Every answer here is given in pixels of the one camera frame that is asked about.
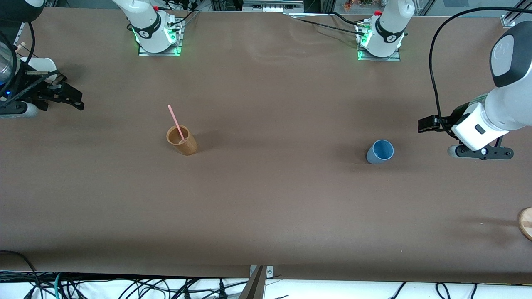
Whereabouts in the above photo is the blue cup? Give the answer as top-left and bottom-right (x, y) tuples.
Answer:
(366, 140), (394, 165)

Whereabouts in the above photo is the pink chopstick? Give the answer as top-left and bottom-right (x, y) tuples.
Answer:
(167, 104), (186, 142)

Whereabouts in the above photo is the white cup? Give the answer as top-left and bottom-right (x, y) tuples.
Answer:
(21, 57), (57, 82)

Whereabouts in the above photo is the wooden cup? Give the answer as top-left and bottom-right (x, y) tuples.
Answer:
(166, 125), (198, 156)

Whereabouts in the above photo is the round wooden disc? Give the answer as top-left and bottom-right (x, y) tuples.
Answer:
(517, 207), (532, 242)

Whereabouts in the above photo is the grey background device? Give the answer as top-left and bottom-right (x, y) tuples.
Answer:
(242, 0), (304, 13)

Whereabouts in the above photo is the dark slanted support bar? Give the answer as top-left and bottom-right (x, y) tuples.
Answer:
(238, 266), (266, 299)

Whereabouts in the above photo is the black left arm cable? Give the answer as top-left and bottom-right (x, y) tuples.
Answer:
(429, 6), (532, 125)

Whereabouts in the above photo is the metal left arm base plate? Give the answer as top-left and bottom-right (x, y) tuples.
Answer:
(355, 21), (401, 62)

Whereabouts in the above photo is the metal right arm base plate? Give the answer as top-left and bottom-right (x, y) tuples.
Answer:
(137, 17), (184, 57)

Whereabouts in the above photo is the aluminium frame profile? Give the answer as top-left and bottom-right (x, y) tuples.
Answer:
(501, 0), (532, 28)

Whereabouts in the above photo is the short black table cable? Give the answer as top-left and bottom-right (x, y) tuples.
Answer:
(330, 12), (365, 26)

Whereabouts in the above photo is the long black table cable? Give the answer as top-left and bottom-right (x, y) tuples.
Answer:
(291, 17), (366, 36)

